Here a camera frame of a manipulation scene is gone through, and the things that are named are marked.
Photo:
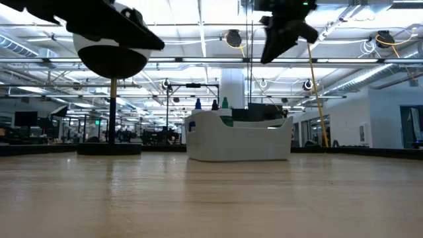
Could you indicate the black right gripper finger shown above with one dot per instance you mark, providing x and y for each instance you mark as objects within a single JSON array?
[
  {"x": 276, "y": 39},
  {"x": 305, "y": 33}
]

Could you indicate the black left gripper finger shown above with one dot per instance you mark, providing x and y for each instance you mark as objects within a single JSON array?
[
  {"x": 133, "y": 16},
  {"x": 112, "y": 26}
]

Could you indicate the large green bottle green tip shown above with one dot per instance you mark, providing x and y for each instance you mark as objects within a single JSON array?
[{"x": 225, "y": 103}]

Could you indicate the large bottle blue tip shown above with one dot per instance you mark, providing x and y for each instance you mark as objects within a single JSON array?
[{"x": 198, "y": 104}]

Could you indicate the black vertical pole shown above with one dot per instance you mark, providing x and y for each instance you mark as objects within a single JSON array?
[{"x": 252, "y": 39}]

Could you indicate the white globe table lamp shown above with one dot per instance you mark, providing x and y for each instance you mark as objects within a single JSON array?
[{"x": 112, "y": 63}]

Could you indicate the white square column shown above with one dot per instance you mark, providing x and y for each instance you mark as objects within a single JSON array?
[{"x": 233, "y": 86}]

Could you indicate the long ceiling light bar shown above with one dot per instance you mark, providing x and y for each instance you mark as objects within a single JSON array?
[{"x": 215, "y": 60}]

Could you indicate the black equipment box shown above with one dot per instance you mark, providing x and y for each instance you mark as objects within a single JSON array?
[{"x": 261, "y": 111}]

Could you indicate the red background object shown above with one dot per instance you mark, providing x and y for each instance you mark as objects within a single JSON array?
[{"x": 293, "y": 134}]

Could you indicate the black angled monitor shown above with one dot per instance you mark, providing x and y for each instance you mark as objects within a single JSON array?
[{"x": 59, "y": 110}]

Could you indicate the white plastic storage bin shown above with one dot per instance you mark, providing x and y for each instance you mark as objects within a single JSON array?
[{"x": 238, "y": 142}]

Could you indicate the black desk monitor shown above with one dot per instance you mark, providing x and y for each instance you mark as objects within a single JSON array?
[{"x": 26, "y": 118}]

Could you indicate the silver ventilation duct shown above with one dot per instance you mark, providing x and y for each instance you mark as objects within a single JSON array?
[{"x": 363, "y": 77}]

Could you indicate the black metal frame rig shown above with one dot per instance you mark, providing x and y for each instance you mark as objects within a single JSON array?
[{"x": 193, "y": 85}]

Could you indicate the black table edge rail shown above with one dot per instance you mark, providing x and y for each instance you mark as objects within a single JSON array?
[{"x": 363, "y": 151}]

